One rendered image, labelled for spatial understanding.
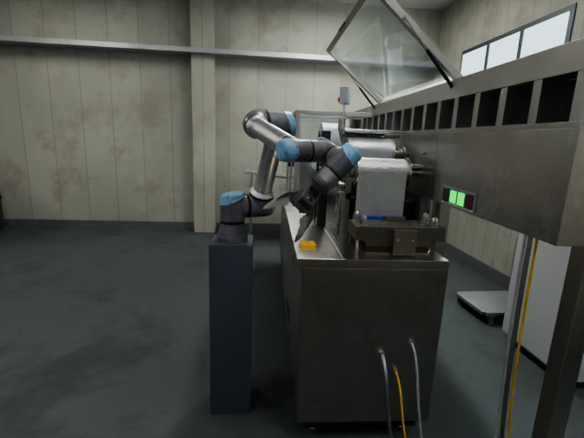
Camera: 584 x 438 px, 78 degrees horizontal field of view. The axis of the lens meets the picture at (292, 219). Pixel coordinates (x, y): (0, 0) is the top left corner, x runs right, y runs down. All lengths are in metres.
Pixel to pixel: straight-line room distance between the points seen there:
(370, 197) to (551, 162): 0.84
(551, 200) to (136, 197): 5.27
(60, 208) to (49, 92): 1.59
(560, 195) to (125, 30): 5.45
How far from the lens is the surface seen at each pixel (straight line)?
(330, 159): 1.19
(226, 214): 1.71
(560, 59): 1.25
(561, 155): 1.17
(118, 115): 5.78
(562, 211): 1.15
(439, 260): 1.70
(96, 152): 5.91
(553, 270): 2.78
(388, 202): 1.82
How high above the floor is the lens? 1.38
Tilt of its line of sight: 12 degrees down
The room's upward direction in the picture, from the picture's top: 2 degrees clockwise
